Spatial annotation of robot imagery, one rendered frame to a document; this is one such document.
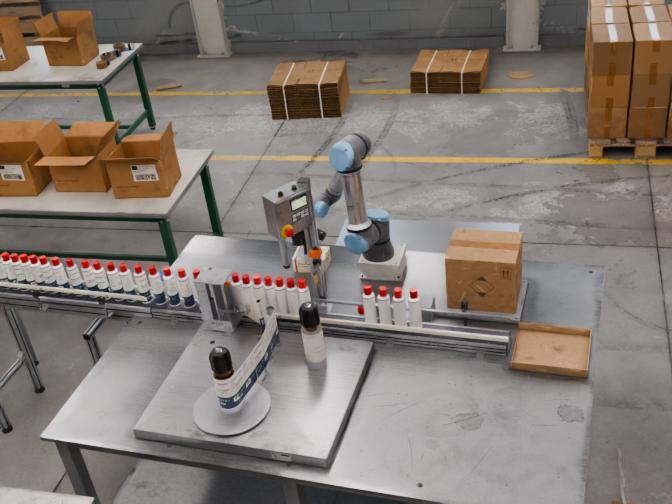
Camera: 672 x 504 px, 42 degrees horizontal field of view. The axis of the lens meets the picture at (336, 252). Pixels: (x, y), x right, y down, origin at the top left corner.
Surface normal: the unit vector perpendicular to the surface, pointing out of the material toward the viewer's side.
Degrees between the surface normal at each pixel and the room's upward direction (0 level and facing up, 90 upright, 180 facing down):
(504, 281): 90
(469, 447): 0
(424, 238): 0
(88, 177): 90
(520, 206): 0
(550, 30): 90
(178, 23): 90
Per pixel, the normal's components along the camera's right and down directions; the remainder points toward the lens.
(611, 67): -0.18, 0.57
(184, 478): -0.10, -0.83
